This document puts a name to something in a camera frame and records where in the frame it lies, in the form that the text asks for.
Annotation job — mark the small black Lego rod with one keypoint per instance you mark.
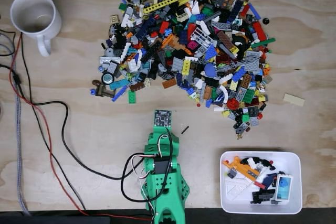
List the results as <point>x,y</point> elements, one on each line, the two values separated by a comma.
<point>184,130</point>

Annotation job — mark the orange-brown Lego brick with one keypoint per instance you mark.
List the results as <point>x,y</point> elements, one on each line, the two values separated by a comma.
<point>168,83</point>

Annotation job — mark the dark brown Lego plate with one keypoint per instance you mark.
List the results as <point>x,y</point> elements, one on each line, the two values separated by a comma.
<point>137,86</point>

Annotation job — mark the blue Lego plate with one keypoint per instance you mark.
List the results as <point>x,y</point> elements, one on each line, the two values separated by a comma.
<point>119,93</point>

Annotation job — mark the teal Lego plate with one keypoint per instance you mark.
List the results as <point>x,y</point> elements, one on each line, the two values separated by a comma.
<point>118,84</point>

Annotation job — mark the dark grey Lego brick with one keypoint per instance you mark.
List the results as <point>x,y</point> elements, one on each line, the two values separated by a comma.
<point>231,174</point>

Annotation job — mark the gold Lego accessory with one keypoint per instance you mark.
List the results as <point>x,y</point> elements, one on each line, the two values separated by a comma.
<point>239,137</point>

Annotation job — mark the brown Lego piece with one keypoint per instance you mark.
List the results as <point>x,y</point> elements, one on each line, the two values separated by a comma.
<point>105,91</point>

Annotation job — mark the white Lego arch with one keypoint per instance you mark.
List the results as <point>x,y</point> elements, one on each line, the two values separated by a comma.
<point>224,94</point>

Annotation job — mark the yellow Lego brick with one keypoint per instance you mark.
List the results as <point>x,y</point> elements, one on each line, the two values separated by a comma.
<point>186,67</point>

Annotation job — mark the orange Lego assembly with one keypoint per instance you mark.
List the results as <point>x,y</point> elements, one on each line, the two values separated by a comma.
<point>240,167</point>

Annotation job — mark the white Lego plate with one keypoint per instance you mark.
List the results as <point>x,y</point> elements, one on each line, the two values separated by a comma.
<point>236,187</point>

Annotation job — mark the blue Lego dish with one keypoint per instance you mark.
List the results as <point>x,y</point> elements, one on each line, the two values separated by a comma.
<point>210,70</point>

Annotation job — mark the small green Lego plate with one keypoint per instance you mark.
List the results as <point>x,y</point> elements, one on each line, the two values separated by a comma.
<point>245,117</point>

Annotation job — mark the white Lego brick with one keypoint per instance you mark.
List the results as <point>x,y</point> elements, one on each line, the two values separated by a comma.
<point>252,162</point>

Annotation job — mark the grey square Lego plate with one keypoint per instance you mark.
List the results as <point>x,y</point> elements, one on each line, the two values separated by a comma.
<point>254,121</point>

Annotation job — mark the black square Lego plate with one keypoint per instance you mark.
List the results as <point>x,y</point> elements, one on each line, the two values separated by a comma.
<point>253,111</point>

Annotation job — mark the green square Lego plate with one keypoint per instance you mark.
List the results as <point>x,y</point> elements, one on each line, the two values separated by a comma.
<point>248,96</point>

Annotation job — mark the red round Lego plate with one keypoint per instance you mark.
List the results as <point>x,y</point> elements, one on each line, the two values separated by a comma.
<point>260,115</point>

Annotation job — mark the blue Lego brick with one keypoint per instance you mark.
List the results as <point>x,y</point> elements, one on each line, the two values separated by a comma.
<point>238,74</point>

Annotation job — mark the grey Lego dome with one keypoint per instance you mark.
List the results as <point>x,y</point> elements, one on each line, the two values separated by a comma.
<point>108,52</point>

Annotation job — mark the dark blue Lego wedge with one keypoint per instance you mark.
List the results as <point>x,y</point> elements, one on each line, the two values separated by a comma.
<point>267,181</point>

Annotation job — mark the white Lego lattice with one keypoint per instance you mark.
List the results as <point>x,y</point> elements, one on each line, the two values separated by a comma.
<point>202,36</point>

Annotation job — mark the long black Lego brick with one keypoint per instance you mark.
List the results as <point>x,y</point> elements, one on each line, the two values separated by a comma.
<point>262,196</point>

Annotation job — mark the red Lego slope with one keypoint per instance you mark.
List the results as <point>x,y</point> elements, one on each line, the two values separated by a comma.
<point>164,26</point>

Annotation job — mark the black Lego tyre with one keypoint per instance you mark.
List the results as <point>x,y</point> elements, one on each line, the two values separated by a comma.
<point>240,41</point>

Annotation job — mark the tan square Lego piece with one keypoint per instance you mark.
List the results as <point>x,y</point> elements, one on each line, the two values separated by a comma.
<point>114,19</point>

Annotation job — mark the white plastic bin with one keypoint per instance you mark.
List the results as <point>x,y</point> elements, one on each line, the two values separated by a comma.
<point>295,176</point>

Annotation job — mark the tan Lego plate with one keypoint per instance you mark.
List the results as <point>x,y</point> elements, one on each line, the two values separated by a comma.
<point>294,100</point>

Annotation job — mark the long green Lego plate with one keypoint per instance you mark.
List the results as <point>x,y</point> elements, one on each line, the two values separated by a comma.
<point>263,43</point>

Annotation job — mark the long red Lego brick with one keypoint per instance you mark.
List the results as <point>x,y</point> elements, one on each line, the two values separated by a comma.
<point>260,31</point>

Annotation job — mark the black round Lego piece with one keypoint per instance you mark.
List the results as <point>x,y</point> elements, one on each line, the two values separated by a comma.
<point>266,21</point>

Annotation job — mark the long blue Lego piece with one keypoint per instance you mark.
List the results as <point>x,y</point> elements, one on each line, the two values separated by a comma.
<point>254,11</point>

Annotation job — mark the black technic piece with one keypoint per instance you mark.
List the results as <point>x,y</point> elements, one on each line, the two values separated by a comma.
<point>236,125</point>

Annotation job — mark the dark grey round plate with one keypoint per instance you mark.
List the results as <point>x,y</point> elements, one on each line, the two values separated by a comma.
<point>239,130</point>

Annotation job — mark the grey plate with hole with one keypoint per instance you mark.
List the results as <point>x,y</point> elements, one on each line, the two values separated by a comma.
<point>244,126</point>

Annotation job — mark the black wheel silver hub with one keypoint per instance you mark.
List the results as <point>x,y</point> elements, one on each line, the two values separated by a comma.
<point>107,77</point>

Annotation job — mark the dark grey technic brick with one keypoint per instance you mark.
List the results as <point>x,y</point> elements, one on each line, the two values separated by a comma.
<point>252,173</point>

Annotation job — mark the light grey technic plate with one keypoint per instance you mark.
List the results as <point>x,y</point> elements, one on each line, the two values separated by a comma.
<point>109,60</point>

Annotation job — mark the blue wedge plate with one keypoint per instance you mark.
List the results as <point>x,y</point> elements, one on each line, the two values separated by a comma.
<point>210,54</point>

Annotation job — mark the small dark grey piece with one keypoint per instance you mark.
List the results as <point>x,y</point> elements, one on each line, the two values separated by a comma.
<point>274,202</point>

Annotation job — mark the white window blue glass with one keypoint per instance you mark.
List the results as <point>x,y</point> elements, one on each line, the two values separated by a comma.
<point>283,187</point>

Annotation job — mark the yellow technic beam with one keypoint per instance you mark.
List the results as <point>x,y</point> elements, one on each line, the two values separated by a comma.
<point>162,4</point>

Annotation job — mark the white ceramic mug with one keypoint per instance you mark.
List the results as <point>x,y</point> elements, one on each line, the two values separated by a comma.
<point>31,14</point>

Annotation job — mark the black camera circuit board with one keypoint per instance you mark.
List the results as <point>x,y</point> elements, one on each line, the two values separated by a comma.
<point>162,118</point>

